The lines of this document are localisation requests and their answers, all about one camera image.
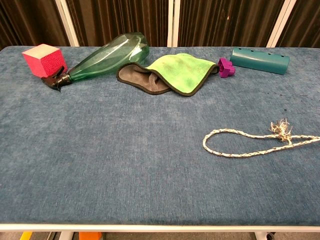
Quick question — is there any white partition frame post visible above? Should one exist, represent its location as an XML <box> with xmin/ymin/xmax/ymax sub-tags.
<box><xmin>54</xmin><ymin>0</ymin><xmax>81</xmax><ymax>48</ymax></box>
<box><xmin>167</xmin><ymin>0</ymin><xmax>182</xmax><ymax>48</ymax></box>
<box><xmin>265</xmin><ymin>0</ymin><xmax>293</xmax><ymax>48</ymax></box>

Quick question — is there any orange object under table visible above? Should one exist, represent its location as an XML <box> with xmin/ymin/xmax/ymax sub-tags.
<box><xmin>78</xmin><ymin>231</ymin><xmax>103</xmax><ymax>240</ymax></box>

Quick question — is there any green and gray cloth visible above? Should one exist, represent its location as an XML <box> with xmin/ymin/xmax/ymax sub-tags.
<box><xmin>116</xmin><ymin>52</ymin><xmax>220</xmax><ymax>98</ymax></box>

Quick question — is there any pink foam cube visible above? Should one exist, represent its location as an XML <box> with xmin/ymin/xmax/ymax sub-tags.
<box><xmin>21</xmin><ymin>43</ymin><xmax>63</xmax><ymax>78</ymax></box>

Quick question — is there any purple plastic block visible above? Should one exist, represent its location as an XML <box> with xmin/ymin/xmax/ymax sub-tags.
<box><xmin>217</xmin><ymin>57</ymin><xmax>237</xmax><ymax>79</ymax></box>

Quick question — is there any teal curved holder with holes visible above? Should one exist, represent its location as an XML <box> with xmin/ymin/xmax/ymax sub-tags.
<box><xmin>229</xmin><ymin>47</ymin><xmax>291</xmax><ymax>75</ymax></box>

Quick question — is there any dark brown curtain panel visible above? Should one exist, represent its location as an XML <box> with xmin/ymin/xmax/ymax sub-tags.
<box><xmin>177</xmin><ymin>0</ymin><xmax>286</xmax><ymax>48</ymax></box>
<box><xmin>0</xmin><ymin>0</ymin><xmax>70</xmax><ymax>51</ymax></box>
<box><xmin>276</xmin><ymin>0</ymin><xmax>320</xmax><ymax>49</ymax></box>
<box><xmin>65</xmin><ymin>0</ymin><xmax>171</xmax><ymax>48</ymax></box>

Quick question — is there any green transparent spray bottle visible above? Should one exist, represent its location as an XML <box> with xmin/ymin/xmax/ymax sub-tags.
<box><xmin>41</xmin><ymin>32</ymin><xmax>151</xmax><ymax>93</ymax></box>

